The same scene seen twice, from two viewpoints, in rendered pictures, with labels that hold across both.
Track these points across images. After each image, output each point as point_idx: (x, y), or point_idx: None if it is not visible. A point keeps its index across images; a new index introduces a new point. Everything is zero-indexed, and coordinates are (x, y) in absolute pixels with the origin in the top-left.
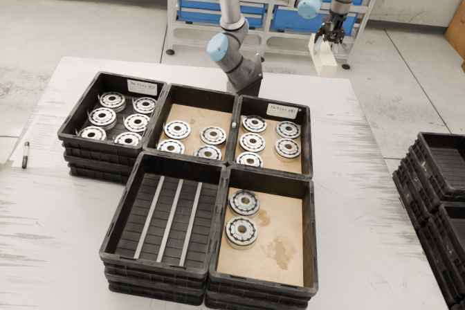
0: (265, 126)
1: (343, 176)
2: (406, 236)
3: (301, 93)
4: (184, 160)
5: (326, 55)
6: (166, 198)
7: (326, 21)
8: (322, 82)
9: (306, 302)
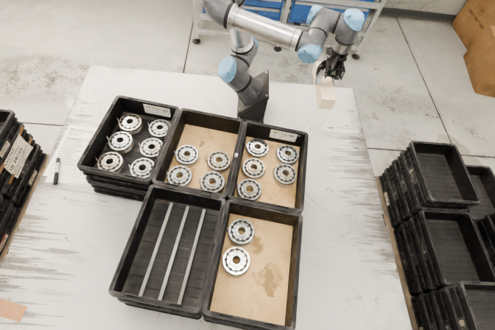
0: (267, 151)
1: (335, 192)
2: (384, 253)
3: (306, 104)
4: (188, 194)
5: (326, 87)
6: (173, 224)
7: (328, 57)
8: None
9: None
